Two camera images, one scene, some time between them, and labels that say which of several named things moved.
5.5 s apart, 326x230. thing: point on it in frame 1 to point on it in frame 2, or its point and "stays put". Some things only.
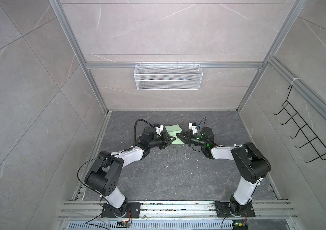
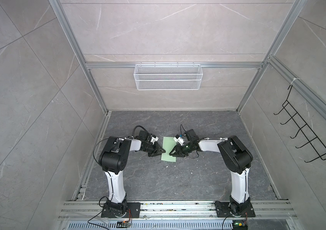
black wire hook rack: (320, 149) stays put
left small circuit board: (123, 224) stays put
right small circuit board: (239, 226) stays put
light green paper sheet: (172, 130) to (168, 143)
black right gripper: (188, 135) to (178, 148)
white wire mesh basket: (166, 77) stays put
